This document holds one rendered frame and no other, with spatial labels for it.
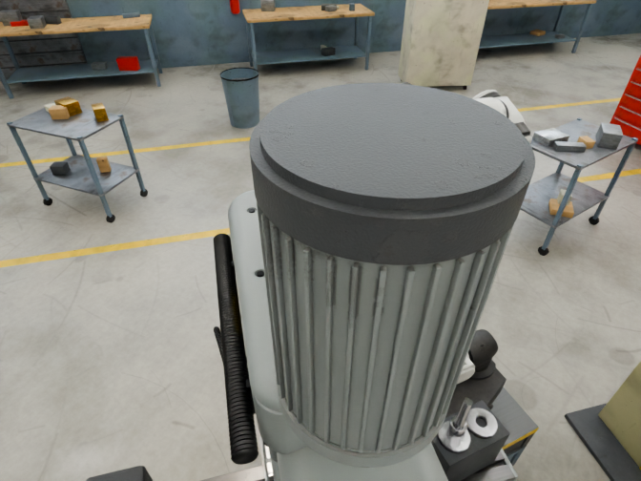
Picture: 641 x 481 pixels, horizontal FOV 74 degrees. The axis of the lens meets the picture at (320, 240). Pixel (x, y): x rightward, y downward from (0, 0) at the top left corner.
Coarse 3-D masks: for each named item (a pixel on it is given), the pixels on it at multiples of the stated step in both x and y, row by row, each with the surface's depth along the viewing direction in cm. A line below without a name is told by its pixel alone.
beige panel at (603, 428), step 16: (640, 368) 212; (624, 384) 222; (640, 384) 213; (624, 400) 224; (640, 400) 214; (576, 416) 243; (592, 416) 243; (608, 416) 236; (624, 416) 226; (640, 416) 216; (576, 432) 238; (592, 432) 236; (608, 432) 236; (624, 432) 227; (640, 432) 217; (592, 448) 229; (608, 448) 229; (624, 448) 229; (640, 448) 219; (608, 464) 223; (624, 464) 223; (640, 464) 220; (624, 480) 216; (640, 480) 216
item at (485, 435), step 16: (448, 416) 129; (480, 416) 128; (480, 432) 124; (496, 432) 125; (448, 448) 120; (464, 448) 120; (480, 448) 122; (496, 448) 128; (448, 464) 118; (464, 464) 123; (480, 464) 131; (448, 480) 126
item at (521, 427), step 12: (504, 396) 212; (492, 408) 207; (504, 408) 207; (516, 408) 207; (504, 420) 203; (516, 420) 203; (528, 420) 203; (516, 432) 198; (528, 432) 198; (504, 444) 194; (516, 444) 204; (516, 456) 216
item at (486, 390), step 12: (480, 336) 196; (492, 336) 197; (480, 348) 193; (492, 348) 195; (480, 360) 193; (480, 372) 201; (492, 372) 201; (468, 384) 199; (480, 384) 199; (492, 384) 199; (504, 384) 202; (456, 396) 194; (468, 396) 194; (480, 396) 194; (492, 396) 194; (456, 408) 189
